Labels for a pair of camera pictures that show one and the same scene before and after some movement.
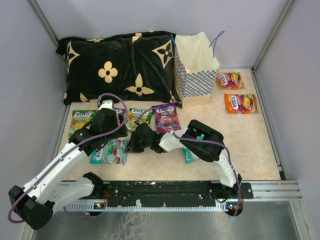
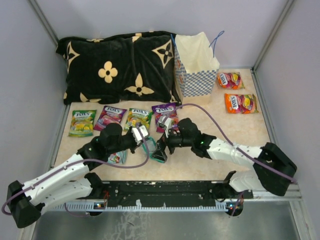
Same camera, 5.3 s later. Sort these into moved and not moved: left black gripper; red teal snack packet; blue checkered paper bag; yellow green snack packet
Moved: left black gripper
Not moved: red teal snack packet; blue checkered paper bag; yellow green snack packet
